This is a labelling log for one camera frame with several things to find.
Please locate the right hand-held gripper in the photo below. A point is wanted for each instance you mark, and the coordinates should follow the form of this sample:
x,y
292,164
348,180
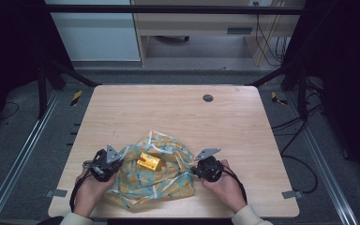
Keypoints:
x,y
209,168

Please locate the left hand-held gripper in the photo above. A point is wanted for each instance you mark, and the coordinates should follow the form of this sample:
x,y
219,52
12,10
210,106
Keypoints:
x,y
104,167

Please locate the small yellow box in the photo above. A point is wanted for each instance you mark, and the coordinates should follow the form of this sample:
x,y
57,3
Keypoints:
x,y
149,161

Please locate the lemon print teal cloth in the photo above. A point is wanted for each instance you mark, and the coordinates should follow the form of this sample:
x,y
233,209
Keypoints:
x,y
162,181

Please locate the person's right hand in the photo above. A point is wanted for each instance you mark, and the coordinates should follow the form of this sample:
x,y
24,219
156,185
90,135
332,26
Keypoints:
x,y
226,187

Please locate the person's left hand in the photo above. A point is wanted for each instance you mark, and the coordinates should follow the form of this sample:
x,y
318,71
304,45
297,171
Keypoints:
x,y
89,193

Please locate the grey round table grommet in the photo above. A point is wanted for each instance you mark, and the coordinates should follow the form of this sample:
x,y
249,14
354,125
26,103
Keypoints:
x,y
208,98

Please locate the yellow black striped tape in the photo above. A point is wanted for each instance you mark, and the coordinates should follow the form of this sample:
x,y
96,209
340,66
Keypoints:
x,y
276,98
76,97

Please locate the black metal stand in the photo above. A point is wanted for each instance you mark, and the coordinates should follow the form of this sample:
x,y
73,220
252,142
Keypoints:
x,y
301,87
43,87

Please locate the white cabinet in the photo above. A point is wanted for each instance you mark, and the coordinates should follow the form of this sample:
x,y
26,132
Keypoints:
x,y
97,37

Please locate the light wooden desk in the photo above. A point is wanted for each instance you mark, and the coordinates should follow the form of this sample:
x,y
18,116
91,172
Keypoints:
x,y
200,23

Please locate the black curtain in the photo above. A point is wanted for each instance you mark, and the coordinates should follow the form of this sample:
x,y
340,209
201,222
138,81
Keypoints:
x,y
343,78
9,47

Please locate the grey table bracket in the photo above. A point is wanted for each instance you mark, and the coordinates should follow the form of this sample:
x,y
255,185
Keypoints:
x,y
56,193
292,194

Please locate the aluminium floor rail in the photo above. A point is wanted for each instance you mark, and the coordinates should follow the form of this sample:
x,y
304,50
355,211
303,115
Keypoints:
x,y
22,150
322,162

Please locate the black horizontal frame bar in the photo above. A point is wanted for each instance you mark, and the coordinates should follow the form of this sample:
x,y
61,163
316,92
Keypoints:
x,y
168,9

